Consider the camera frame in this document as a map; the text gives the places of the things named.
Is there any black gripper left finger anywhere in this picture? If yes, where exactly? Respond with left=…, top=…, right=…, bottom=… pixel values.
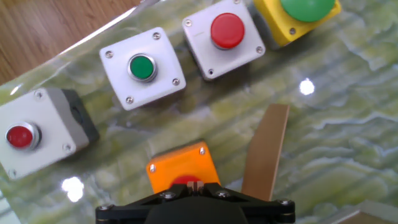
left=95, top=182, right=195, bottom=224

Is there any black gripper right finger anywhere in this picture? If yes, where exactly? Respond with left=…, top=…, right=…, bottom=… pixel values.
left=195, top=182, right=296, bottom=224

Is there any orange box red mushroom button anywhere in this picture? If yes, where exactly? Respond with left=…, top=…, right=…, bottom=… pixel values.
left=145, top=140, right=221, bottom=195

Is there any grey box flat red button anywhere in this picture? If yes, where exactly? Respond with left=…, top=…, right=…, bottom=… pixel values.
left=0, top=86, right=100, bottom=181

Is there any white box flat green button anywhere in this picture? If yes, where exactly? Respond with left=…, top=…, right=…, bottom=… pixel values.
left=98, top=26, right=187, bottom=112

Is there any white box red mushroom button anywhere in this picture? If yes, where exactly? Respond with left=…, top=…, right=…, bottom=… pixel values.
left=182, top=0, right=267, bottom=82

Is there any yellow box green mushroom button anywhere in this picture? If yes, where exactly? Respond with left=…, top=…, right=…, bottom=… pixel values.
left=253, top=0, right=342, bottom=48

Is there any thin brown wooden strip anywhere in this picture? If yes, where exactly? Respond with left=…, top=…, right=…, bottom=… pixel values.
left=241, top=103, right=291, bottom=202

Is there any green marble pattern mat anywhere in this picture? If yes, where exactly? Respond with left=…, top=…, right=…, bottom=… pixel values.
left=0, top=0, right=398, bottom=224

